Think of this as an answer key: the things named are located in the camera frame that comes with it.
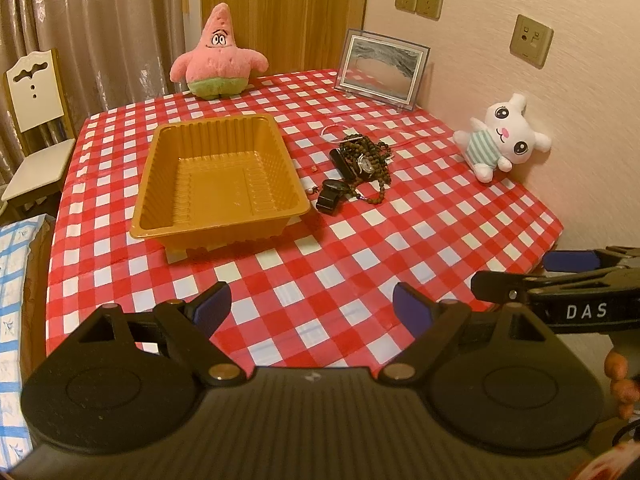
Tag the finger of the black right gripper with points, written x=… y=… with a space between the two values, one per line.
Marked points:
x=591 y=260
x=501 y=287

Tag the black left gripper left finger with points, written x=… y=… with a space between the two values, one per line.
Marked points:
x=187 y=327

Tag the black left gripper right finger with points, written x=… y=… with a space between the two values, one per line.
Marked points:
x=436 y=328

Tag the orange plastic tray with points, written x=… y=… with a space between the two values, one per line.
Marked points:
x=215 y=182

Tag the right hand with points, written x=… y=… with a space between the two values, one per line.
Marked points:
x=624 y=389

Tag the red white checkered tablecloth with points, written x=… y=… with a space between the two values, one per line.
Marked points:
x=311 y=206

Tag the white bunny plush toy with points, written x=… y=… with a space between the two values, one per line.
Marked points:
x=501 y=140

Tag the blue white checkered cloth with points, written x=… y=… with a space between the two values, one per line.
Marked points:
x=25 y=255

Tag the framed sand art picture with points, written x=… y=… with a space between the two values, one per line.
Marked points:
x=383 y=68

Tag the pink starfish plush toy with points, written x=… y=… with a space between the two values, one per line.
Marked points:
x=217 y=66

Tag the white wooden chair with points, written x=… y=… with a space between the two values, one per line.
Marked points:
x=39 y=110

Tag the beige curtain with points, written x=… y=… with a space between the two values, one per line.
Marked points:
x=110 y=52

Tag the wooden door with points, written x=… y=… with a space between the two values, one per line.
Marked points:
x=293 y=34

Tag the single wall socket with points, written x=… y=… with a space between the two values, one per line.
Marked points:
x=531 y=41

